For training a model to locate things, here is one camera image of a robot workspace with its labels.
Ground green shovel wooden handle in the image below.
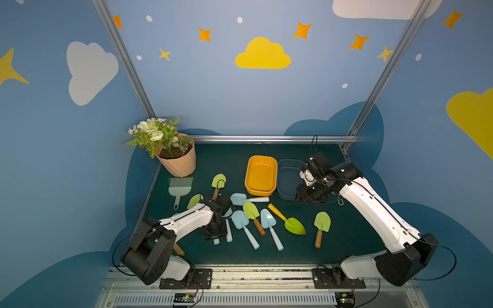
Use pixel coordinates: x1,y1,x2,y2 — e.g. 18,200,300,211
243,201,266,236
187,194,204,209
314,212,331,248
211,173,226,200

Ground blue-grey storage box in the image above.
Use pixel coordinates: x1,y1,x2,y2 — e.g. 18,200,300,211
277,159,305,201

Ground yellow storage box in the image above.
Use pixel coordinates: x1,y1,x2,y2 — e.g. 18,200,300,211
245,155,278,197

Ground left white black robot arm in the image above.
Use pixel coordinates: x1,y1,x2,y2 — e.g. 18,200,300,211
120,195,232,286

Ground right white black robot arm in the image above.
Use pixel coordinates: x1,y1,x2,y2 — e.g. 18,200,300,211
295,153,439,287

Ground blue shovel lying sideways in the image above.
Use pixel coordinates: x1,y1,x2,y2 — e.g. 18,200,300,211
230,192,270,206

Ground green shovel front left corner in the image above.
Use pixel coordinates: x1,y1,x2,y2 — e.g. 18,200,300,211
173,243,185,256

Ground green dustpan brush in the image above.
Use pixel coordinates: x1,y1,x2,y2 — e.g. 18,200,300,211
168,177,193,210

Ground left controller board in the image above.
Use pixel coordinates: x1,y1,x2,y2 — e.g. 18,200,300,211
173,293,196,305

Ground controller board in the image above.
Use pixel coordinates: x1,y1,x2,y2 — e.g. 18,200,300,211
173,293,196,305
335,293,355,308

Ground terracotta pot with flowers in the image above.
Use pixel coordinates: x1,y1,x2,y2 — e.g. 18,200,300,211
125,118,196,178

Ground right controller board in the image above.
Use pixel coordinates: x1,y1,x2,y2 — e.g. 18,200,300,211
335,293,355,308

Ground green trowel yellow handle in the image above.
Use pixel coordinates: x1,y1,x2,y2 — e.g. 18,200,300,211
268,204,306,236

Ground green shovel wooden handle back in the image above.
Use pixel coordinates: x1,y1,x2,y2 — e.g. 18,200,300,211
211,173,226,200

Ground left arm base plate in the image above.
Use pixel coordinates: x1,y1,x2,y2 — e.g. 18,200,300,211
159,268,213,290

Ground aluminium front rail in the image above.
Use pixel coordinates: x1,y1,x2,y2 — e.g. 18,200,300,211
95,264,428,307

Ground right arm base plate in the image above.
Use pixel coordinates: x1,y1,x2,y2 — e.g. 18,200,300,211
311,266,366,290

